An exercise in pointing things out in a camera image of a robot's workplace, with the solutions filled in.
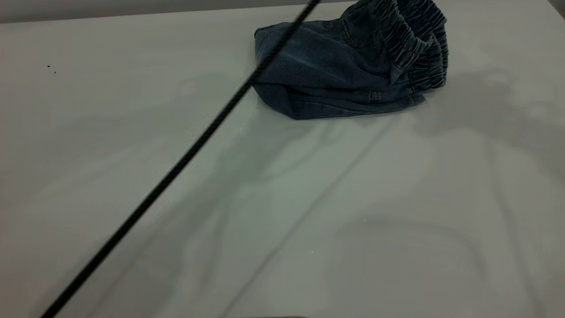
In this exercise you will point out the blue denim shorts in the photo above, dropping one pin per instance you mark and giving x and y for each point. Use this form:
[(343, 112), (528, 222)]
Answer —
[(331, 62)]

